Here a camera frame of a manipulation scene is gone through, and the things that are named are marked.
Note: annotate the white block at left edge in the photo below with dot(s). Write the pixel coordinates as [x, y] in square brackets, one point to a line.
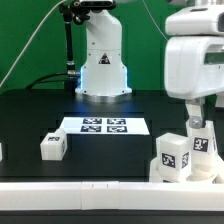
[1, 152]

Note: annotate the white barrier rail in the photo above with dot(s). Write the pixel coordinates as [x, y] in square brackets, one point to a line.
[110, 195]
[220, 170]

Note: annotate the white front barrier rail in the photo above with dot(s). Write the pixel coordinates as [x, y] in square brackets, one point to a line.
[110, 195]

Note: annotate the black overhead camera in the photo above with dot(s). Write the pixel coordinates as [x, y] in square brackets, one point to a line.
[95, 4]

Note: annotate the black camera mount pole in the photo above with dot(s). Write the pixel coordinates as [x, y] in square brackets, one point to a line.
[67, 17]

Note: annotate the white fiducial marker sheet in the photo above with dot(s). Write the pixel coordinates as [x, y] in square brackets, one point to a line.
[104, 126]

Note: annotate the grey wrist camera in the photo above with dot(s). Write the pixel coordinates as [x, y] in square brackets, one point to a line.
[204, 20]

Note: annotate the white round stool seat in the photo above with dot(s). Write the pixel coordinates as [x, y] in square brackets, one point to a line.
[198, 176]

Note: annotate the white right barrier rail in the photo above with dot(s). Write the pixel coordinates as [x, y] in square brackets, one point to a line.
[220, 170]

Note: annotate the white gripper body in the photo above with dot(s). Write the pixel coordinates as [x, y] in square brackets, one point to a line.
[186, 75]

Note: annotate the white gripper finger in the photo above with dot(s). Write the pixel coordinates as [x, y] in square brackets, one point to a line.
[195, 109]

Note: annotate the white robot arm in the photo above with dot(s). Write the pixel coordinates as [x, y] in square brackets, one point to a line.
[103, 75]

